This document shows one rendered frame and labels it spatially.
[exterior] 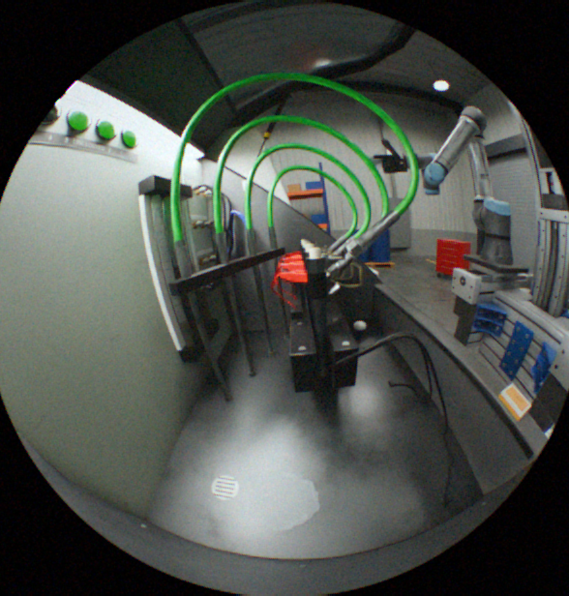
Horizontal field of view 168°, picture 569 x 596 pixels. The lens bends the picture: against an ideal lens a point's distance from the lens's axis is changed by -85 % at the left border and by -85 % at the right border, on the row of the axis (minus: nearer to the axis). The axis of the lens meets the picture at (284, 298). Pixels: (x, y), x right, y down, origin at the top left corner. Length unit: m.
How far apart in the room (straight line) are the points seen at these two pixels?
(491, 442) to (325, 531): 0.25
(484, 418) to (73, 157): 0.65
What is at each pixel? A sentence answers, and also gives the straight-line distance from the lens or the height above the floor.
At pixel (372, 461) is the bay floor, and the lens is 0.34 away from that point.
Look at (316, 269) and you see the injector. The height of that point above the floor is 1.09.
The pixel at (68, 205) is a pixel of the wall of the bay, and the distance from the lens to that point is 0.30.
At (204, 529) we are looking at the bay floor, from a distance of 0.35.
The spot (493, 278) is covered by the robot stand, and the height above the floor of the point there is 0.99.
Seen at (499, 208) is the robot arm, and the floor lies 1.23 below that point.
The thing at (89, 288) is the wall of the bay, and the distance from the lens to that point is 0.29.
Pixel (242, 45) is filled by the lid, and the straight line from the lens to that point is 0.56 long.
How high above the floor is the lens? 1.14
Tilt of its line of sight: 20 degrees down
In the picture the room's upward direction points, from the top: 8 degrees counter-clockwise
